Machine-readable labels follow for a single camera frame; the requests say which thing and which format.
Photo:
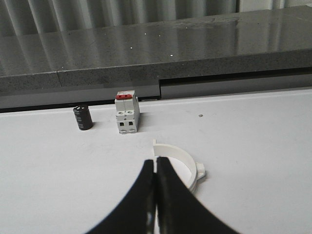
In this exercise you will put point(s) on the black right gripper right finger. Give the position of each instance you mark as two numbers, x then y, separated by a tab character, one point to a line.
179	212

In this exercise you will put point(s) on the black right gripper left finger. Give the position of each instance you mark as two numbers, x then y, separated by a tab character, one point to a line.
135	214

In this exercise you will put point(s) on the white half pipe clamp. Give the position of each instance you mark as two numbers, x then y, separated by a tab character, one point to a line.
196	169

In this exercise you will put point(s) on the white red circuit breaker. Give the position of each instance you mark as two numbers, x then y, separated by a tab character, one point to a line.
127	111

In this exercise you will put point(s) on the black cylindrical capacitor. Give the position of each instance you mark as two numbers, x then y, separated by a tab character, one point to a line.
83	117

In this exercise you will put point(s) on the grey stone counter ledge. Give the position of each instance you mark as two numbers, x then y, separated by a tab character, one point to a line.
93	64

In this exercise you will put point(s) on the grey pleated curtain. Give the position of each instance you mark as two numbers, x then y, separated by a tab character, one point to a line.
24	17

